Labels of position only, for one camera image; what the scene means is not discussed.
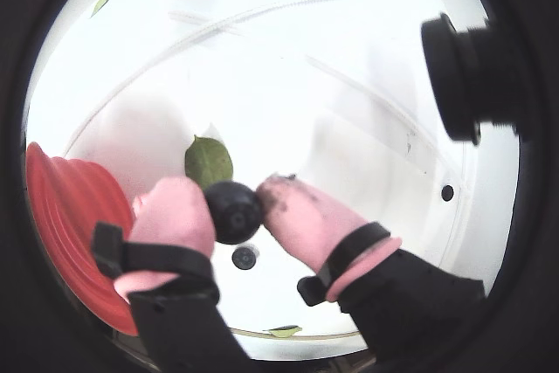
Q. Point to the dark green leaf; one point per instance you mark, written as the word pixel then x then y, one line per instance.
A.
pixel 205 163

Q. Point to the pink-sleeved gripper finger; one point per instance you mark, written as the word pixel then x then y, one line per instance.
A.
pixel 314 224
pixel 174 216

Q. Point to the dark blueberry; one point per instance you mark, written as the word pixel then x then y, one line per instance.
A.
pixel 243 257
pixel 233 212
pixel 447 191

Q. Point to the light green leaf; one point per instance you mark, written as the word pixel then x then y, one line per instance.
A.
pixel 284 331

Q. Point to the red collapsible silicone cup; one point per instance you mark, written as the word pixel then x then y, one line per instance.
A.
pixel 65 216

